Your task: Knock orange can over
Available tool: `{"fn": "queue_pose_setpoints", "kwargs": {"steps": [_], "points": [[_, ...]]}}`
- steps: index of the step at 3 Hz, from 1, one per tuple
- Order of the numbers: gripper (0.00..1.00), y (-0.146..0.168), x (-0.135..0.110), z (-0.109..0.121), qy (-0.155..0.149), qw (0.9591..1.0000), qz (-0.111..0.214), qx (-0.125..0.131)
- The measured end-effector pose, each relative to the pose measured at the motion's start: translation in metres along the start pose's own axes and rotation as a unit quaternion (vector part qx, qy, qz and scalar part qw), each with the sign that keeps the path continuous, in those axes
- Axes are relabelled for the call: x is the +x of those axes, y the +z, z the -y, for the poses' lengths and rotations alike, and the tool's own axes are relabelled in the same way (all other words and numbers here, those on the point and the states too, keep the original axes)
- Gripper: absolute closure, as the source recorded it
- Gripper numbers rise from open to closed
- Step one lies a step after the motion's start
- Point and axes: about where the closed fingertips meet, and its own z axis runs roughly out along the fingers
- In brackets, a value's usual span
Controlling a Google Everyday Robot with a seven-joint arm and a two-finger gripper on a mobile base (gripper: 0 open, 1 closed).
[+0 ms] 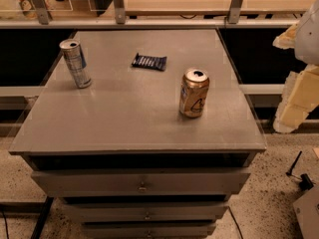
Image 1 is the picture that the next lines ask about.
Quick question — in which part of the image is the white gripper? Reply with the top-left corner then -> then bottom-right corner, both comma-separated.
272,0 -> 319,133

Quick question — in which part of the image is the orange soda can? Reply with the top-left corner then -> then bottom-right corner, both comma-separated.
179,68 -> 210,118

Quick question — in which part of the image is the silver blue energy drink can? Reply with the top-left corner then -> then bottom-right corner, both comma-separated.
59,39 -> 92,89

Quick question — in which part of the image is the black tool on floor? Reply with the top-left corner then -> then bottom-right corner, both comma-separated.
285,150 -> 315,191

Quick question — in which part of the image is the grey box on floor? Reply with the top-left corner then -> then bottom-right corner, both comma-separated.
293,186 -> 319,239

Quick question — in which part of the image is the dark blue snack wrapper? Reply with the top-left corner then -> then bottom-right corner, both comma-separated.
132,54 -> 167,71

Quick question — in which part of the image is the grey drawer cabinet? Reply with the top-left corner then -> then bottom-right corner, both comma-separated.
10,30 -> 266,239

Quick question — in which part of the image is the grey metal railing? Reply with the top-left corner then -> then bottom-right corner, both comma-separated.
0,0 -> 305,29

